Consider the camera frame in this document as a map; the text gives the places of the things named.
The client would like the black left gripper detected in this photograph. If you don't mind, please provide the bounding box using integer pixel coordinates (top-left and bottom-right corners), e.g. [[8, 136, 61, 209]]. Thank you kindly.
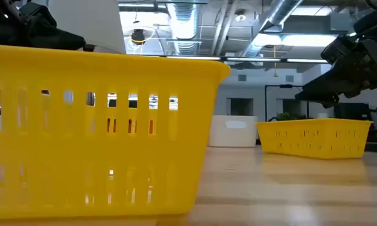
[[0, 0, 87, 50]]

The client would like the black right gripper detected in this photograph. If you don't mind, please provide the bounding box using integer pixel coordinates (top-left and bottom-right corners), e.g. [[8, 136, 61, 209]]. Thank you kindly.
[[295, 30, 377, 109]]

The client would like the yellow slotted plastic basket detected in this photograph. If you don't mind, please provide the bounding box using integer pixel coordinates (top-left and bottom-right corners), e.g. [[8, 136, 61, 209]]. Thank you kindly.
[[256, 117, 373, 159], [0, 43, 231, 220]]

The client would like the white plastic bin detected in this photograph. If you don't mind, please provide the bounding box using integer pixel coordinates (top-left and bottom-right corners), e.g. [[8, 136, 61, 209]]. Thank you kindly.
[[208, 114, 258, 148]]

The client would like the black equipment stand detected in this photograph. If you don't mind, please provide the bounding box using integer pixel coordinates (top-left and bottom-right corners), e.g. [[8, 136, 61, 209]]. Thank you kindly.
[[334, 102, 377, 142]]

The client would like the green potted plant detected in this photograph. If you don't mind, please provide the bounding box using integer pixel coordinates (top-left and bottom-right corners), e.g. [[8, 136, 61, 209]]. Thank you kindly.
[[275, 112, 307, 122]]

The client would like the long ceiling light strip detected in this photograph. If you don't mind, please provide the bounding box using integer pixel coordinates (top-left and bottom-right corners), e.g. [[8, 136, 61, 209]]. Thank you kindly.
[[166, 55, 329, 64]]

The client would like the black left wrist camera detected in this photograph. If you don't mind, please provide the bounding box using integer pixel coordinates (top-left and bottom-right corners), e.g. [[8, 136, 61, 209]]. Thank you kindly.
[[18, 3, 58, 31]]

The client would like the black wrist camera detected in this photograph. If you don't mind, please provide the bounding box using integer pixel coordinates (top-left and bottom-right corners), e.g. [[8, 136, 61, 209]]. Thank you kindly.
[[320, 33, 354, 65], [18, 3, 58, 31]]

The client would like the black metal frame rig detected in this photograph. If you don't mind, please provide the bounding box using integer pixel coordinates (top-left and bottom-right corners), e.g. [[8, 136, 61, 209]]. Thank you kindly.
[[264, 83, 310, 122]]

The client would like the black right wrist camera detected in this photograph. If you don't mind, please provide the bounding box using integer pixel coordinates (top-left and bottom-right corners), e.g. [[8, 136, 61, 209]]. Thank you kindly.
[[320, 33, 354, 65]]

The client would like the yellow hanging pendant cord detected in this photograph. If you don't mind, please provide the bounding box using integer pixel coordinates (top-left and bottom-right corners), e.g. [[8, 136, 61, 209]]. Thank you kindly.
[[272, 45, 279, 78]]

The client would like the black hanging ceiling camera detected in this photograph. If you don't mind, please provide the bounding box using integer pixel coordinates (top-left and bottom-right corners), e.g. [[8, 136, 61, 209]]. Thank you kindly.
[[130, 28, 147, 44]]

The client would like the silver spiral ceiling duct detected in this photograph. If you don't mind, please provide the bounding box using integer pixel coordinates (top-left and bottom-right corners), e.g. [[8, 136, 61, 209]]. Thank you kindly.
[[240, 0, 304, 58]]

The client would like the silver ribbed ceiling duct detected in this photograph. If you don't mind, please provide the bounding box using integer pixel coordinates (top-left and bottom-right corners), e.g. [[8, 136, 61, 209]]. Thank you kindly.
[[167, 0, 199, 57]]

